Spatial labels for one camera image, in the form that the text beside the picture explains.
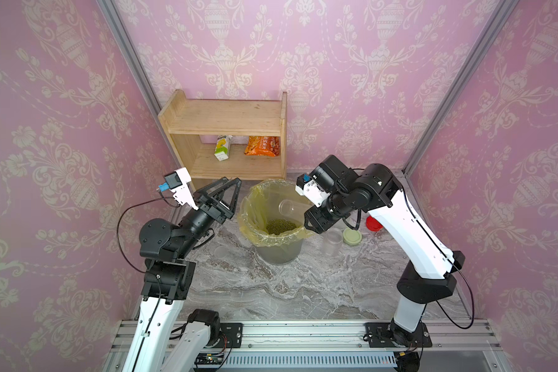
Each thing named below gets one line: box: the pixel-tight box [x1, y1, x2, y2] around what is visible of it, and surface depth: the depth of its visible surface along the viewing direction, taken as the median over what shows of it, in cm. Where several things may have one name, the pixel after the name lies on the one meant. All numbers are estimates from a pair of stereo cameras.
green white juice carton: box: [213, 134, 234, 162], surface depth 97 cm
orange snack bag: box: [243, 135, 281, 158], surface depth 99 cm
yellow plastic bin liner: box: [237, 179, 317, 248], surface depth 75 cm
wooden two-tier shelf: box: [158, 89, 288, 187], surface depth 87 cm
